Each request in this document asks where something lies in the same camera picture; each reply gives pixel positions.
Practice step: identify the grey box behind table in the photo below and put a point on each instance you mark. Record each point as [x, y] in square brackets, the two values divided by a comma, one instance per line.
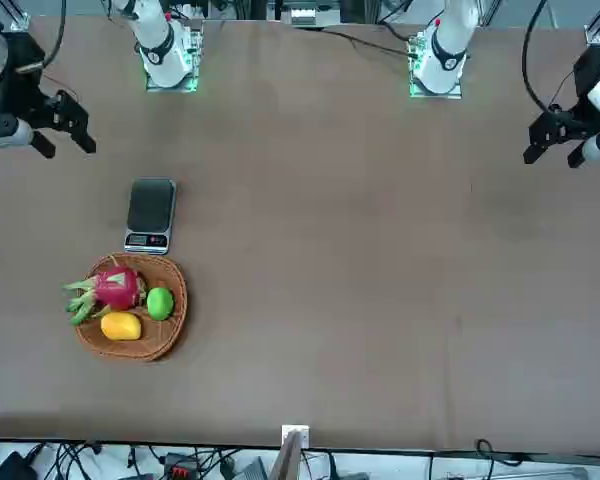
[302, 16]

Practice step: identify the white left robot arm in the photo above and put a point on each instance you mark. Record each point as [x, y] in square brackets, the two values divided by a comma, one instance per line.
[444, 50]

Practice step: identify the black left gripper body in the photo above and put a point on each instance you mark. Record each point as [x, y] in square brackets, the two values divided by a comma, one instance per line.
[591, 70]

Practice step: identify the green apple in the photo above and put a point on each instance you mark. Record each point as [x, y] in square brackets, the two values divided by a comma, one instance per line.
[159, 303]

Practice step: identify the pink dragon fruit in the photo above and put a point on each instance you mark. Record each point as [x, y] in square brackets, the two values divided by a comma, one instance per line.
[116, 290]

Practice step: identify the white electronic kitchen scale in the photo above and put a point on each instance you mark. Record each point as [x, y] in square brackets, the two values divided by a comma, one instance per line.
[151, 210]

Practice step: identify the yellow mango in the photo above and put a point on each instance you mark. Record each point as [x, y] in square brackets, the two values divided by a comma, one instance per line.
[121, 326]

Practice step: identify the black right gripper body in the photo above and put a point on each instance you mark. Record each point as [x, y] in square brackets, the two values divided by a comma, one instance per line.
[24, 75]

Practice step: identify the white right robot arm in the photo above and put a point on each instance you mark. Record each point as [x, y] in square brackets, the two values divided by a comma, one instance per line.
[161, 47]

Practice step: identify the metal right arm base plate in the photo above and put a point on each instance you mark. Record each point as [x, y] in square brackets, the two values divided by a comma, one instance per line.
[152, 87]

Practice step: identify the brown wicker basket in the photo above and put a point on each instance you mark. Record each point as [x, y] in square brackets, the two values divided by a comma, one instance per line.
[167, 340]

